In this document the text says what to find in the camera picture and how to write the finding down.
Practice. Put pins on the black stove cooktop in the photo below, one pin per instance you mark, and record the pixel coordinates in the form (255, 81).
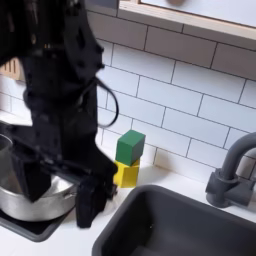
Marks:
(33, 230)

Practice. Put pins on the slotted wooden spatula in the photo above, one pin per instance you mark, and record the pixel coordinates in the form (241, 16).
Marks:
(11, 70)

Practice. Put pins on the yellow wooden block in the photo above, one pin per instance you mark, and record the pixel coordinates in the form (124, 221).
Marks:
(128, 175)

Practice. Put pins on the dark grey tap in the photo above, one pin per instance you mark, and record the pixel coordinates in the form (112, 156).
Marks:
(226, 186)

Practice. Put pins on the wooden framed white cabinet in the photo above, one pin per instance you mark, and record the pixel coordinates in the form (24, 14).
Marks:
(200, 23)

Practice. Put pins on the dark grey sink basin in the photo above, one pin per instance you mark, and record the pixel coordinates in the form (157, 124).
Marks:
(186, 230)

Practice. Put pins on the green wooden block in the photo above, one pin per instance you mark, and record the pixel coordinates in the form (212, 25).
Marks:
(130, 146)

